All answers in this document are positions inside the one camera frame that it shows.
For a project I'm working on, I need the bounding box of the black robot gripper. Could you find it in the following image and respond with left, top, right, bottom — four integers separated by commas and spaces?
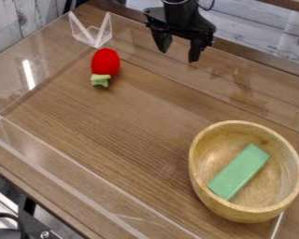
142, 0, 216, 63

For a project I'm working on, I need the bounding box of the red plush strawberry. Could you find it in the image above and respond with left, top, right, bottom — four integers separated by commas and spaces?
90, 49, 121, 88

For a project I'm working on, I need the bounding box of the clear acrylic table fence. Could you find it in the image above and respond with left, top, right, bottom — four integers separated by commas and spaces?
0, 14, 299, 239

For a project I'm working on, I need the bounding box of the wooden bowl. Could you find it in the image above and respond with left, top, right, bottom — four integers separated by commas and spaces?
188, 120, 299, 223

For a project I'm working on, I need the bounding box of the green rectangular block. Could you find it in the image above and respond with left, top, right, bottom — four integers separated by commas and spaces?
207, 144, 270, 201

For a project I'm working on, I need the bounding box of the clear acrylic corner bracket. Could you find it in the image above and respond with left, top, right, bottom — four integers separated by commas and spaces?
68, 11, 112, 49

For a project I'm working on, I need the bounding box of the black table leg bracket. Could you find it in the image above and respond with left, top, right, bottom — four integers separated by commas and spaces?
18, 194, 64, 239

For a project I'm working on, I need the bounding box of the black cable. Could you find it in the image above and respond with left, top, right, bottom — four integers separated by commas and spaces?
0, 210, 27, 239

